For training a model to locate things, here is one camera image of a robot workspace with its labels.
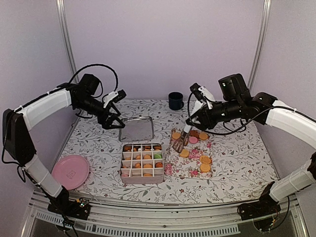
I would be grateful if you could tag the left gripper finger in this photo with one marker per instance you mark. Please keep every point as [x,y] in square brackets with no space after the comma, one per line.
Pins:
[115,112]
[115,125]

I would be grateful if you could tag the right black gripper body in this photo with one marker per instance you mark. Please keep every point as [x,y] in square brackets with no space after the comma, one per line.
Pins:
[232,109]

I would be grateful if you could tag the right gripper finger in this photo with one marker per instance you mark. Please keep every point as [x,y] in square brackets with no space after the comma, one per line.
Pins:
[196,115]
[201,125]

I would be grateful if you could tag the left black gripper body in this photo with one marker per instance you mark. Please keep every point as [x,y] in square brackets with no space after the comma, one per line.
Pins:
[87,106]

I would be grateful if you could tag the white handled food tongs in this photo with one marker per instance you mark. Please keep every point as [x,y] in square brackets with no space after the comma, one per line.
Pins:
[181,142]

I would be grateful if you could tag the metal tin lid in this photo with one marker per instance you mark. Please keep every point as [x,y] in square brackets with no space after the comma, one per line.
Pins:
[137,129]

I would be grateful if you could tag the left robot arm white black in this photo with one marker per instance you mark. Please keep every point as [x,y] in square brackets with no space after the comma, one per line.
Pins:
[16,125]

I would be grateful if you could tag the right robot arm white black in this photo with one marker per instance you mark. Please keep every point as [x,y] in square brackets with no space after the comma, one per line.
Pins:
[264,109]

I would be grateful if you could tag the brown flower cookie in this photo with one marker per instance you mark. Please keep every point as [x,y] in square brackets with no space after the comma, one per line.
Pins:
[194,133]

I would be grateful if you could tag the dark blue mug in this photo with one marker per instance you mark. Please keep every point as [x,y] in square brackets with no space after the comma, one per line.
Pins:
[175,101]

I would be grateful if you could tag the floral rectangular tray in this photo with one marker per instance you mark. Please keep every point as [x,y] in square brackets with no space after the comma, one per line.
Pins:
[186,164]

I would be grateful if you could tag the metal cookie tin with dividers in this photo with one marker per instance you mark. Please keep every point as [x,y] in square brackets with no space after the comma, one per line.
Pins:
[138,161]

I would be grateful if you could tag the round embossed biscuit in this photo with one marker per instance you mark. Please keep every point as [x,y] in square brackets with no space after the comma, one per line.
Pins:
[205,168]

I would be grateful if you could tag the pink round plate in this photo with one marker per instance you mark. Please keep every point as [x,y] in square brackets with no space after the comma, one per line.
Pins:
[71,171]

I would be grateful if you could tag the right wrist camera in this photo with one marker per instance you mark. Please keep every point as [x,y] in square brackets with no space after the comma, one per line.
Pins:
[203,95]

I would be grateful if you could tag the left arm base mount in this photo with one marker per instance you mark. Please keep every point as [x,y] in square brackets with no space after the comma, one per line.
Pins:
[79,208]

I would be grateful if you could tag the aluminium front rail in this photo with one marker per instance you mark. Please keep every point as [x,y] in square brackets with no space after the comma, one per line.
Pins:
[110,217]

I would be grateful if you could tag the right aluminium corner post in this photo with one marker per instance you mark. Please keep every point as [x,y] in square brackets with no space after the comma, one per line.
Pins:
[260,43]

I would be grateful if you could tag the aluminium corner post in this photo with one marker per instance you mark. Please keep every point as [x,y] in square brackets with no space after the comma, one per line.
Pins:
[66,35]
[260,43]

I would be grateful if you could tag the left aluminium corner post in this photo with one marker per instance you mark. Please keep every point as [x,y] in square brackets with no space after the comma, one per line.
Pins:
[66,35]

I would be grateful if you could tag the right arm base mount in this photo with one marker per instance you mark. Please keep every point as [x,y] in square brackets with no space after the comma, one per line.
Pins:
[251,210]

